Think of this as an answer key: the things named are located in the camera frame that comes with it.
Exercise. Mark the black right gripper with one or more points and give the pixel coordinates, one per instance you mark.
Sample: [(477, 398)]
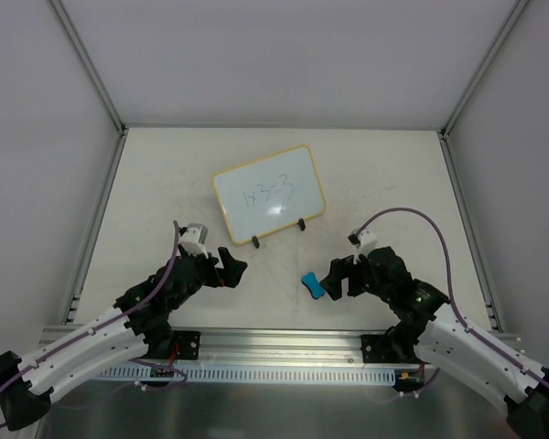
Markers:
[(353, 275)]

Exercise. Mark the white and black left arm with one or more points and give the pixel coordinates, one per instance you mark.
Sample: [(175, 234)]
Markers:
[(135, 325)]

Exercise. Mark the aluminium frame post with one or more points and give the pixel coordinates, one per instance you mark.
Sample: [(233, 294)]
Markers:
[(71, 33), (504, 32)]

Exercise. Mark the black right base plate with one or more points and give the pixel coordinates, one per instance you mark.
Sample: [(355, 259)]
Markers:
[(377, 349)]

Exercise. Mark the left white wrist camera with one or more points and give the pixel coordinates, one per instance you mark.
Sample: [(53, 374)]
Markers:
[(192, 239)]

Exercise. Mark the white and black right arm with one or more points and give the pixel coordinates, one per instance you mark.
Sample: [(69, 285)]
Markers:
[(430, 331)]

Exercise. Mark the left aluminium frame post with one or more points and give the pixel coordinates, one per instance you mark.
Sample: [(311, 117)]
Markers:
[(71, 33)]

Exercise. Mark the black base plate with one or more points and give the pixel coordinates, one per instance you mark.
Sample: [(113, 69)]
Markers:
[(185, 345), (377, 349)]

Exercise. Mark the right aluminium frame post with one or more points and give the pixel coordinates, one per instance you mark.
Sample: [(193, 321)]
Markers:
[(504, 32)]

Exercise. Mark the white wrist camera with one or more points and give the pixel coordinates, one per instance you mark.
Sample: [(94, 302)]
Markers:
[(192, 239), (364, 242)]

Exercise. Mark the yellow framed whiteboard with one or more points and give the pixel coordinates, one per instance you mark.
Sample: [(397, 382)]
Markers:
[(269, 194)]

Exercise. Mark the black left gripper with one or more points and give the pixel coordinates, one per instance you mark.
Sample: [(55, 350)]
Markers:
[(215, 268)]

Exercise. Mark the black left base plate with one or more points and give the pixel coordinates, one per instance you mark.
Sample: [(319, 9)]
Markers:
[(185, 345)]

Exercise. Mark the black left whiteboard foot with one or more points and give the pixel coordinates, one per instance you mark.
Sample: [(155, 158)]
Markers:
[(255, 242)]

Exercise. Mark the aluminium mounting rail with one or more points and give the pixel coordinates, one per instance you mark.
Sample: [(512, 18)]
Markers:
[(279, 350)]

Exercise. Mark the white slotted cable duct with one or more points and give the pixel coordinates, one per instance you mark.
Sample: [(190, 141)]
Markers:
[(358, 376)]

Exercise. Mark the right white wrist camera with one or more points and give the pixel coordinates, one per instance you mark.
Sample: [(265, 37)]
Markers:
[(364, 242)]

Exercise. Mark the blue whiteboard eraser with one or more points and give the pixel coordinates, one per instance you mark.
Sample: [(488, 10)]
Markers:
[(311, 282)]

